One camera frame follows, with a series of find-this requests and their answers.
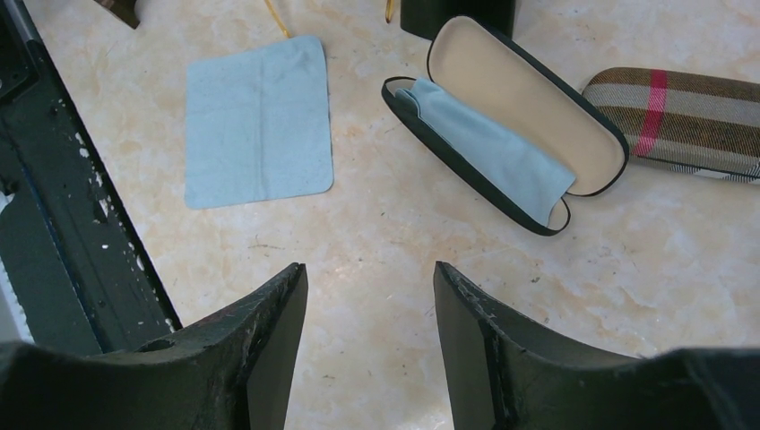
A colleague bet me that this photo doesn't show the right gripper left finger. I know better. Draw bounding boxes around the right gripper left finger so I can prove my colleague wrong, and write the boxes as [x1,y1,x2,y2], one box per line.
[1,263,308,429]

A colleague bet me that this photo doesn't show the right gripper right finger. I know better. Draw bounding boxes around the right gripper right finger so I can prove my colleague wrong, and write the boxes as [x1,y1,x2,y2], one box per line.
[434,262,759,429]

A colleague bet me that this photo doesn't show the blue cleaning cloth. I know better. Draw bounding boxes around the blue cleaning cloth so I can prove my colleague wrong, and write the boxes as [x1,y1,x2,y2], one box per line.
[185,35,334,210]
[384,79,576,237]

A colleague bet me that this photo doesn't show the black textured glasses case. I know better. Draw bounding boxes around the black textured glasses case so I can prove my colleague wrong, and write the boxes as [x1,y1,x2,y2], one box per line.
[381,16,629,199]

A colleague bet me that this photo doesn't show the plaid glasses case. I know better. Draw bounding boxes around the plaid glasses case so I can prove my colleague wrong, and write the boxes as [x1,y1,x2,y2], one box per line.
[582,67,759,185]

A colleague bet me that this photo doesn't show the orange tinted sunglasses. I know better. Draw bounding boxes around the orange tinted sunglasses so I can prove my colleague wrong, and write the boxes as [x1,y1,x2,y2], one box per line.
[263,0,395,39]

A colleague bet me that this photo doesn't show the dark triangular glasses case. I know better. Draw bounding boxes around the dark triangular glasses case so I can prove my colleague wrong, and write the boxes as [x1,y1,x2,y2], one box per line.
[400,0,520,40]

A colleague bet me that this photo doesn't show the small brown case insert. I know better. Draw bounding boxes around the small brown case insert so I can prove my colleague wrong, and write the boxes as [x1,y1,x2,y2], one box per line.
[95,0,140,30]

